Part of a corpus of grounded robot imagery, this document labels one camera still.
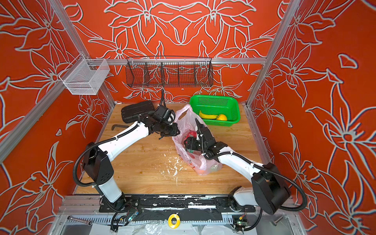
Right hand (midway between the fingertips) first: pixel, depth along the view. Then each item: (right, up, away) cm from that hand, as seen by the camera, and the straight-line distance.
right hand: (188, 140), depth 84 cm
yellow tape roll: (-5, -36, -16) cm, 40 cm away
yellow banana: (+14, +14, +23) cm, 31 cm away
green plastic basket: (+23, +19, +31) cm, 43 cm away
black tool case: (-44, +17, +24) cm, 53 cm away
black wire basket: (-13, +45, +15) cm, 50 cm away
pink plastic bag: (-1, +12, 0) cm, 12 cm away
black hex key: (-51, +7, +20) cm, 55 cm away
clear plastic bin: (-67, +40, +8) cm, 78 cm away
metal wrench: (-48, -37, -15) cm, 62 cm away
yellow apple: (+24, +14, +18) cm, 33 cm away
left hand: (-5, +6, -1) cm, 8 cm away
